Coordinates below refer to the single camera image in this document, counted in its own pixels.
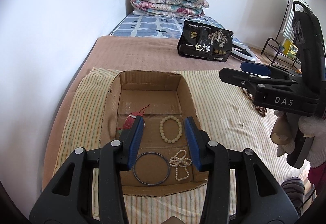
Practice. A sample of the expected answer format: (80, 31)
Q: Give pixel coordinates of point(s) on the folded floral quilt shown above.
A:
(171, 8)

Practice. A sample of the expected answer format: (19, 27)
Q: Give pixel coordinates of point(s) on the dark thin bangle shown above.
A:
(151, 169)

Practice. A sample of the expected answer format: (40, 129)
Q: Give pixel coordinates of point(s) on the black clothes rack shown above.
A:
(273, 48)

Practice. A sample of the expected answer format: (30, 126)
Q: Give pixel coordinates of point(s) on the black printed snack bag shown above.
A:
(205, 42)

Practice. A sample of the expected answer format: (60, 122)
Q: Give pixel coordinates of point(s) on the striped hanging towel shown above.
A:
(286, 29)

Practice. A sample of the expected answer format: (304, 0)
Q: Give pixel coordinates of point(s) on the striped yellow towel blanket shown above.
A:
(221, 109)

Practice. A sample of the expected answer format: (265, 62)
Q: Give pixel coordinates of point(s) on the blue checkered bed sheet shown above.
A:
(156, 26)

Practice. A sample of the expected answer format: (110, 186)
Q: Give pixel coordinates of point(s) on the open cardboard box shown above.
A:
(156, 95)

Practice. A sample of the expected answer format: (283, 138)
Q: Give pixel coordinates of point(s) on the white ring light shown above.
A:
(243, 53)

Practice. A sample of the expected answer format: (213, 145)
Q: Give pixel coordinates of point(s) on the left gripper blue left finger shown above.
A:
(134, 139)

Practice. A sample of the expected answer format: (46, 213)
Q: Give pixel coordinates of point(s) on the red leather strap watch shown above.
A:
(129, 121)

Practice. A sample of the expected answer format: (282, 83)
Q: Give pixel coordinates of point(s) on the white gloved right hand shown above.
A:
(313, 128)

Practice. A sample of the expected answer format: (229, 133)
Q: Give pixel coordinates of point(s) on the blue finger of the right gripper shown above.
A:
(238, 78)
(255, 68)

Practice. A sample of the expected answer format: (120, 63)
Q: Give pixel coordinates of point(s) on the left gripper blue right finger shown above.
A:
(197, 143)

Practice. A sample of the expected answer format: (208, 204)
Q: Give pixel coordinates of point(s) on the brown bed blanket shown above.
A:
(123, 53)

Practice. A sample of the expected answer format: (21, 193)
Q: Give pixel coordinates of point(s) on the yellow box on rack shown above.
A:
(290, 50)

